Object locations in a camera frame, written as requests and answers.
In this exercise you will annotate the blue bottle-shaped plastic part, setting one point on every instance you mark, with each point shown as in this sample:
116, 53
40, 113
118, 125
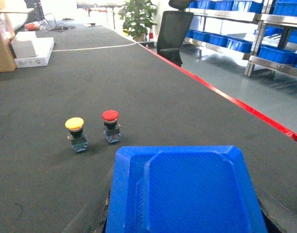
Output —
182, 189

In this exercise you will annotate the stainless steel shelf rack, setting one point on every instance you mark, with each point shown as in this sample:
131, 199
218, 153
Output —
280, 14

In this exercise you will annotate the red mushroom push button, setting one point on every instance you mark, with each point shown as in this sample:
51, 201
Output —
111, 126

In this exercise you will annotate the yellow mushroom push button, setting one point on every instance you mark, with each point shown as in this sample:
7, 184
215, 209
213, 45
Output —
76, 136

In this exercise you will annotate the black table mat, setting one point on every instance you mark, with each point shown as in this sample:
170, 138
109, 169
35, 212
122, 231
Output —
45, 187

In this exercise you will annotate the black mesh office chair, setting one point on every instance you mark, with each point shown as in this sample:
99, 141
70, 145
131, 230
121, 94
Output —
174, 27

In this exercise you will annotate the green potted plant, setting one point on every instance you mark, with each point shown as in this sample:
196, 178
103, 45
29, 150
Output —
138, 18

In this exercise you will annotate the flat white box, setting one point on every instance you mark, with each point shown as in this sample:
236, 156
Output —
44, 49

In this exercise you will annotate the small white box on top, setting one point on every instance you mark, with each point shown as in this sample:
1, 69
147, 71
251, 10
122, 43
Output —
25, 45

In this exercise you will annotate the large cardboard box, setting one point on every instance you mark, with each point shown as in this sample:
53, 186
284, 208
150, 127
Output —
11, 12

